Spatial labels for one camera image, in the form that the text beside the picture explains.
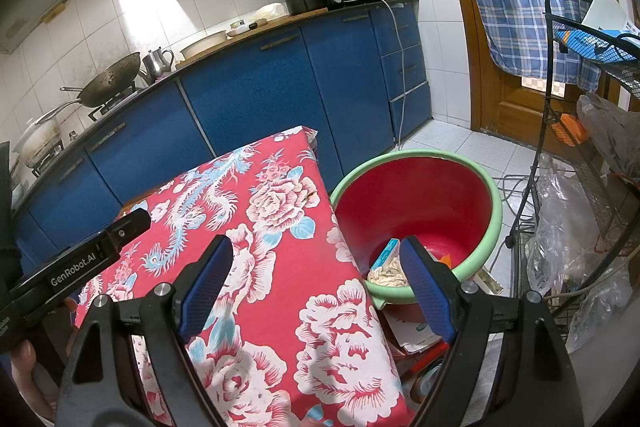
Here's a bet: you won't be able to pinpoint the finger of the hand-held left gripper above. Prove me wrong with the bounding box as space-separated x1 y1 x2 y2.
107 207 152 258

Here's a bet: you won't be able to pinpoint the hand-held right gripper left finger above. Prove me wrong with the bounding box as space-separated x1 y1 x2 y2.
55 234 235 427

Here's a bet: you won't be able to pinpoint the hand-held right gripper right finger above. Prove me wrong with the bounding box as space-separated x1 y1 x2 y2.
399 235 586 427

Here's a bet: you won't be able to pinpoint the small blue box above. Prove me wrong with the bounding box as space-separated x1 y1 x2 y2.
370 238 403 270

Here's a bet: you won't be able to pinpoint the red basin with green rim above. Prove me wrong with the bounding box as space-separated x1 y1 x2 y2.
330 149 503 305

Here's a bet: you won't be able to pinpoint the person's left hand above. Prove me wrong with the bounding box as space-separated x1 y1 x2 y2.
9 296 81 423

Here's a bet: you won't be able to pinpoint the red floral tablecloth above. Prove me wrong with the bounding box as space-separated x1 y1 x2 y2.
72 125 408 427

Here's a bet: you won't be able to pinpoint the white lidded pot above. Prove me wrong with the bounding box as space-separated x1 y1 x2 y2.
12 117 63 168

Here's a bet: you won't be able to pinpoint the gas stove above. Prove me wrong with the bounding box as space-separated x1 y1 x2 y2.
25 84 143 172

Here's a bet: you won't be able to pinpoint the clear plastic bag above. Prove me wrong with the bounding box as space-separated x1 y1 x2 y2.
565 267 636 353
525 157 608 295
576 92 640 180

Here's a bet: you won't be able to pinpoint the dark steel wok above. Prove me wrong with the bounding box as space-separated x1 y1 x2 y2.
60 52 142 108

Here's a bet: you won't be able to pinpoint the steel kettle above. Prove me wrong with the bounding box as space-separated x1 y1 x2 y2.
142 47 176 80

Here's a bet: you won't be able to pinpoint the blue base cabinets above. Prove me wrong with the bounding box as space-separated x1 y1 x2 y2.
10 0 433 258

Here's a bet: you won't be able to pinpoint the wooden door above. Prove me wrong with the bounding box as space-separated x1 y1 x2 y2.
430 0 626 158

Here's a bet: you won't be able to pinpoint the white enamel basin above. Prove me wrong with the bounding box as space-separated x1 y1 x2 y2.
179 30 228 60

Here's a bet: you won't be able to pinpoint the orange plastic item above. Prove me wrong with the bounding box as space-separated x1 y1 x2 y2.
552 113 590 146

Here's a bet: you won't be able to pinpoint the white lidded container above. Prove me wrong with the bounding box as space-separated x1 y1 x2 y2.
252 3 291 22

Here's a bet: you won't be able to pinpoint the blue printed packet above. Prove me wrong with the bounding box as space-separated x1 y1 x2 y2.
555 27 640 64

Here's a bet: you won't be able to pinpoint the white paper box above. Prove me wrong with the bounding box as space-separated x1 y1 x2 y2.
582 0 640 38

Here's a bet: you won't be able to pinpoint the grey floor cable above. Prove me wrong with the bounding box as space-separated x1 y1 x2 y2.
487 174 541 273

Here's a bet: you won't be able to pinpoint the white power cable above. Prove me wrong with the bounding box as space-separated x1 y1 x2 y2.
382 0 408 148

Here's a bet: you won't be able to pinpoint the black wire rack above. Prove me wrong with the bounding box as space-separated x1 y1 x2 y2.
505 0 640 338

